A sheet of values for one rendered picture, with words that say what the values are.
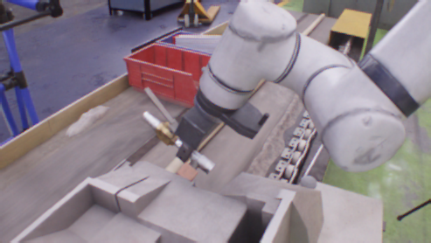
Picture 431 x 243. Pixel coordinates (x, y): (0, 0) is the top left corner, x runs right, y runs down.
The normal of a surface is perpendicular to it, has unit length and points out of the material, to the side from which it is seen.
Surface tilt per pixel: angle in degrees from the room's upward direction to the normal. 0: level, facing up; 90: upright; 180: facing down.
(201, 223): 10
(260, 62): 102
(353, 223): 0
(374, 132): 90
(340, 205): 0
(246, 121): 25
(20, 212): 0
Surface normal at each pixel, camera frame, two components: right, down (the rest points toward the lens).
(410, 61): -0.55, 0.06
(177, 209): -0.13, -0.86
